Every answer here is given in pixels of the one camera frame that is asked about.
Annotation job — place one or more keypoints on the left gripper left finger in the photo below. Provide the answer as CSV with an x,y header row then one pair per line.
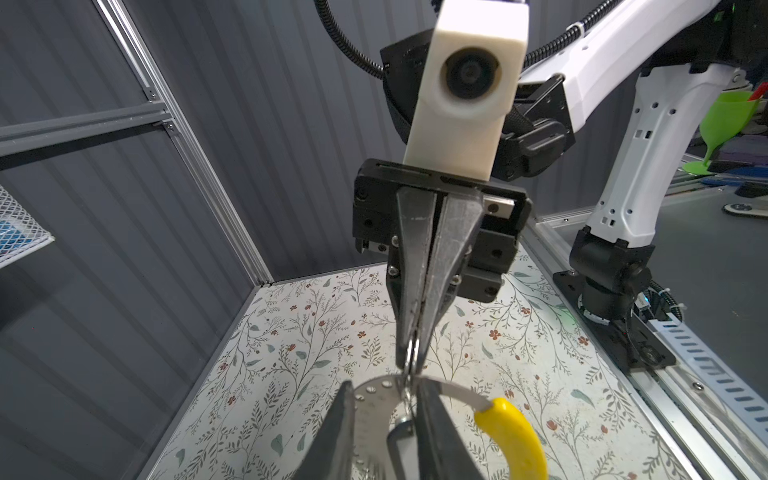
x,y
331,453

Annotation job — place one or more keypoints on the aluminium mounting rail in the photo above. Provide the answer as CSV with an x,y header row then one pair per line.
x,y
664,424

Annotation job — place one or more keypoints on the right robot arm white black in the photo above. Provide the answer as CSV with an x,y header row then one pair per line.
x,y
683,54

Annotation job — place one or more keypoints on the black key tag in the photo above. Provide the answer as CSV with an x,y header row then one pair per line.
x,y
403,450

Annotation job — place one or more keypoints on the green plastic goblet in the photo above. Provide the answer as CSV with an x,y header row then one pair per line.
x,y
727,117

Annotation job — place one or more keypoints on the white slotted cable duct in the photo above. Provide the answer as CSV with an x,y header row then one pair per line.
x,y
715,375

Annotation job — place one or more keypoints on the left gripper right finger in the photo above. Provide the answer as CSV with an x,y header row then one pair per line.
x,y
441,452

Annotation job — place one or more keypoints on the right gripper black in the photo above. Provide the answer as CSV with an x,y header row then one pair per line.
x,y
421,269

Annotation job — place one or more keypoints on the white wire mesh basket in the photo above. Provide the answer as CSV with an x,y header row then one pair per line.
x,y
21,234

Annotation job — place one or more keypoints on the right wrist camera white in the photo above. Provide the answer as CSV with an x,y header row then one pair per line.
x,y
468,86

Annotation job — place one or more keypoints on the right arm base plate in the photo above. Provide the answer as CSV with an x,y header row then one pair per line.
x,y
625,336

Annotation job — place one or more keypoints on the aluminium frame crossbar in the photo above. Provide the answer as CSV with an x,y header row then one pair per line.
x,y
30,136

